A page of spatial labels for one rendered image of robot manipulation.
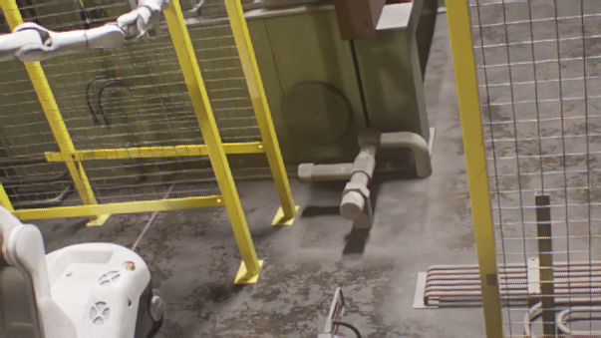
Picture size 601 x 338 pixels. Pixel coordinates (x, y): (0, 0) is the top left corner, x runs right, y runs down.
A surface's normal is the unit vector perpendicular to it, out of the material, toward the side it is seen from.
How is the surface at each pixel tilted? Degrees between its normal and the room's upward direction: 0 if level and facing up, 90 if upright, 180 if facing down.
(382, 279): 0
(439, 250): 0
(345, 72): 90
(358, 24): 90
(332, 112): 90
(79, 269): 0
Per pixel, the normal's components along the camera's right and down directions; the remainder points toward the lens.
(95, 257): -0.34, 0.20
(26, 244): 0.93, -0.04
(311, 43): -0.23, 0.54
